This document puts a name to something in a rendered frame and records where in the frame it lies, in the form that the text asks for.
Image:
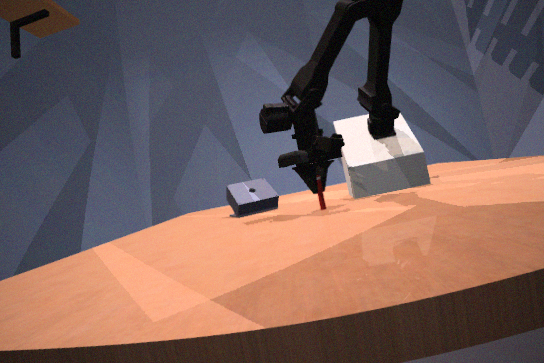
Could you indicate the red peg with white band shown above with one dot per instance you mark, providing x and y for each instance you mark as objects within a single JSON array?
[{"x": 321, "y": 194}]

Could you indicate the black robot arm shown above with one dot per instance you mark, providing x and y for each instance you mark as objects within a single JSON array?
[{"x": 311, "y": 81}]

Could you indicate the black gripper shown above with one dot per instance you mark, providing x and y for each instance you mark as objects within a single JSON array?
[{"x": 309, "y": 164}]

